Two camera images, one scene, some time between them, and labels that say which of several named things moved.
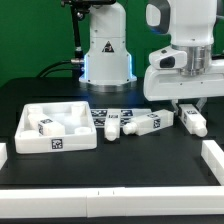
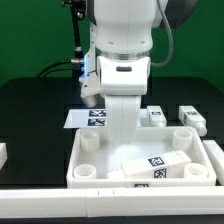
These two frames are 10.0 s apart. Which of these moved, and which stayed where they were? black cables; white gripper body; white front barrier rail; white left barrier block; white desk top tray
Moved: white gripper body; white desk top tray
Stayed: white left barrier block; white front barrier rail; black cables
